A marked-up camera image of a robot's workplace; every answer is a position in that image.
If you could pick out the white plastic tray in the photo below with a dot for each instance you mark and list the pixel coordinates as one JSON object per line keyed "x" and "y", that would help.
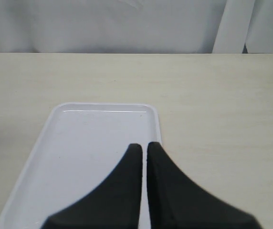
{"x": 79, "y": 145}

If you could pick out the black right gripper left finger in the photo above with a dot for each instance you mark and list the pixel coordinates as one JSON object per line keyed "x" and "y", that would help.
{"x": 113, "y": 204}

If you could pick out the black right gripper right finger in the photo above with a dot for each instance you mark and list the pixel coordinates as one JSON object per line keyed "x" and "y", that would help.
{"x": 177, "y": 202}

